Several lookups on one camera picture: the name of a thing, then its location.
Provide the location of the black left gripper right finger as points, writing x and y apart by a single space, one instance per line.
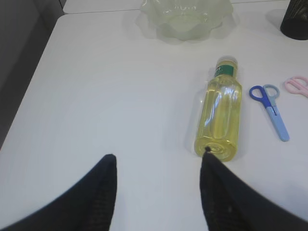
229 204

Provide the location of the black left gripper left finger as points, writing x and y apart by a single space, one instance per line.
87 206

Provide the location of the yellow tea plastic bottle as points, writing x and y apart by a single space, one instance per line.
218 127

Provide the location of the pale green wavy plate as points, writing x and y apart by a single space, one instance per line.
186 19

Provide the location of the black mesh pen holder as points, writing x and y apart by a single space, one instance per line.
295 22

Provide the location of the blue scissors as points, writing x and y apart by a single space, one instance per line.
267 95

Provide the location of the pink scissors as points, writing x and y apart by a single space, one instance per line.
297 85

